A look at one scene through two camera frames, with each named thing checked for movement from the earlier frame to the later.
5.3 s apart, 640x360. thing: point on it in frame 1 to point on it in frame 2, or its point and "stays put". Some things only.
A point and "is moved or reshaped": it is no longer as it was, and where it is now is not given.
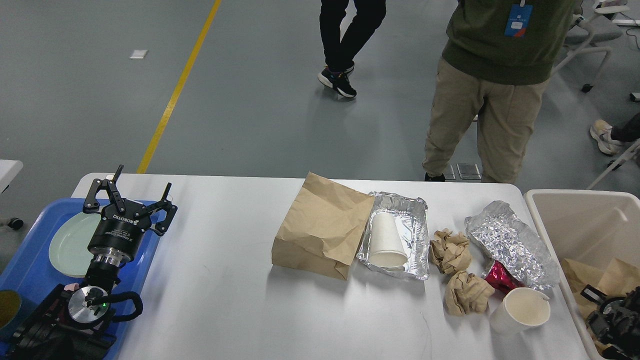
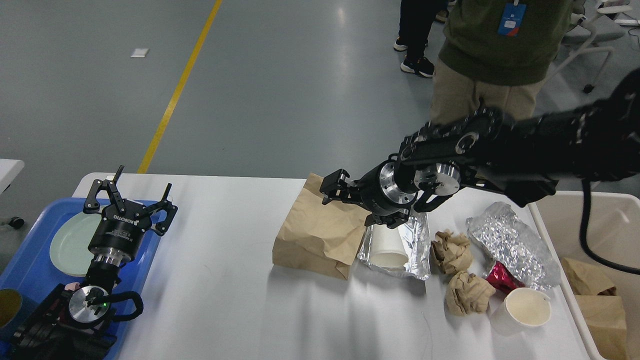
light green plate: x=68 y=247 stays put
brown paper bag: x=617 y=279 is moved or reshaped
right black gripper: x=617 y=321 to x=376 y=191
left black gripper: x=117 y=236 stays put
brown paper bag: x=322 y=228 stays put
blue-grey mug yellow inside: x=14 y=309 stays put
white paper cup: x=387 y=249 stays put
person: x=340 y=50 to x=417 y=17
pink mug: x=72 y=286 stays put
